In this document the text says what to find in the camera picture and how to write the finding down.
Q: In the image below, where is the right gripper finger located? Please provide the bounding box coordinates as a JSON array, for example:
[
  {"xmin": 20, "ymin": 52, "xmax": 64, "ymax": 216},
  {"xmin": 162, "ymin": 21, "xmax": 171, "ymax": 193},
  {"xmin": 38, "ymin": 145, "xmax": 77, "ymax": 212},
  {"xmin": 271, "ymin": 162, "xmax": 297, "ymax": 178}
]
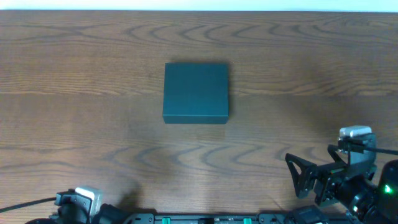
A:
[
  {"xmin": 285, "ymin": 153, "xmax": 318, "ymax": 198},
  {"xmin": 327, "ymin": 144, "xmax": 345, "ymax": 164}
]

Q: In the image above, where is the dark green box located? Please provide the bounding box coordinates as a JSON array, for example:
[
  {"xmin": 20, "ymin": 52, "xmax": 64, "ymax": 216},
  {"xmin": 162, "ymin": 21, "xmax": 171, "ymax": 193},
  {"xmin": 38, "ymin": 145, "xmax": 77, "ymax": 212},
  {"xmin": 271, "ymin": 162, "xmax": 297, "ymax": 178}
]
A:
[{"xmin": 162, "ymin": 63, "xmax": 229, "ymax": 124}]

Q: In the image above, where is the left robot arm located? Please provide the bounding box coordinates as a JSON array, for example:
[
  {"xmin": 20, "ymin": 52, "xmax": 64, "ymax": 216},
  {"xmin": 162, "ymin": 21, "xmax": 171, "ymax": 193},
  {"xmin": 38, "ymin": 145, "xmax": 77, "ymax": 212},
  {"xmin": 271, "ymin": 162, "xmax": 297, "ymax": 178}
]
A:
[{"xmin": 26, "ymin": 190, "xmax": 132, "ymax": 224}]

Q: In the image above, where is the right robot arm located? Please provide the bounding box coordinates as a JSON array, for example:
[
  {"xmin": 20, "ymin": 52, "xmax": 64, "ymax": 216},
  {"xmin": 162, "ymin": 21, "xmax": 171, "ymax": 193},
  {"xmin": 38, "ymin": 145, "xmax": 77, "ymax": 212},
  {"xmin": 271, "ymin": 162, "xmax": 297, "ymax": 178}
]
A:
[{"xmin": 285, "ymin": 141, "xmax": 397, "ymax": 223}]

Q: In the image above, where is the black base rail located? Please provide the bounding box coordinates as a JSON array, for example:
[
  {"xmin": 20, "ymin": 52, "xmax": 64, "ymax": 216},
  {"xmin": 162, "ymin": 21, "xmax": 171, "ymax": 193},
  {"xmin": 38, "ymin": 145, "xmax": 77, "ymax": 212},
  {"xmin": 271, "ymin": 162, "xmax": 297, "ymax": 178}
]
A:
[{"xmin": 47, "ymin": 212, "xmax": 364, "ymax": 224}]

